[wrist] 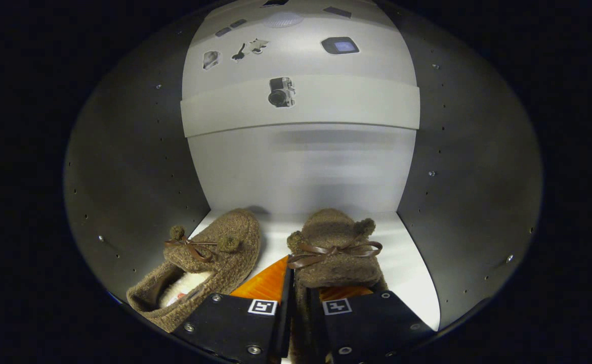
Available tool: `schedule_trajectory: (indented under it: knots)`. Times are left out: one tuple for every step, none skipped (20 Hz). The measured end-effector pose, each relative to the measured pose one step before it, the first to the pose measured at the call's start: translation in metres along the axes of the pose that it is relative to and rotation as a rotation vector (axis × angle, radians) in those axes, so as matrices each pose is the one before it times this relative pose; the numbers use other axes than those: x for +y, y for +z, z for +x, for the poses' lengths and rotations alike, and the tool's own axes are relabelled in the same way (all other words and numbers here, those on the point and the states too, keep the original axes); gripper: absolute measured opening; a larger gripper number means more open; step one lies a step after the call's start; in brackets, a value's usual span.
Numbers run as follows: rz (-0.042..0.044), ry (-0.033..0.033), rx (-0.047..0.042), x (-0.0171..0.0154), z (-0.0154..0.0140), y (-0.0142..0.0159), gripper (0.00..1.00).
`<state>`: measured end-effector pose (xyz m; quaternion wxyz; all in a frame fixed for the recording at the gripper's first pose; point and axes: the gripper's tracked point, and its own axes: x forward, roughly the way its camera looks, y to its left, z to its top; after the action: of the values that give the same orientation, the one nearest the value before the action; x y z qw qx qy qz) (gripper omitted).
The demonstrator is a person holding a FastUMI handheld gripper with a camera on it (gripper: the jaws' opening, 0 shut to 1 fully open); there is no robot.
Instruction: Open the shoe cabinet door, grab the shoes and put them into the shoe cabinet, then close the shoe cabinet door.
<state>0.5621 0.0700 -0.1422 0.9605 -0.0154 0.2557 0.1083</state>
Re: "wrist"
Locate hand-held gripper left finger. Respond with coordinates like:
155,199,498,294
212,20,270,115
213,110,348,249
172,255,294,364

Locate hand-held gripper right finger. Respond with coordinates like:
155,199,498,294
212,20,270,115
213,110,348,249
306,286,436,364

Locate brown fuzzy shoe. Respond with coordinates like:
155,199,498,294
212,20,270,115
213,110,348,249
286,208,388,364
126,208,261,333

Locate dark grey shoe cabinet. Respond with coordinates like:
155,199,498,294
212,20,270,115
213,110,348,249
63,0,544,354

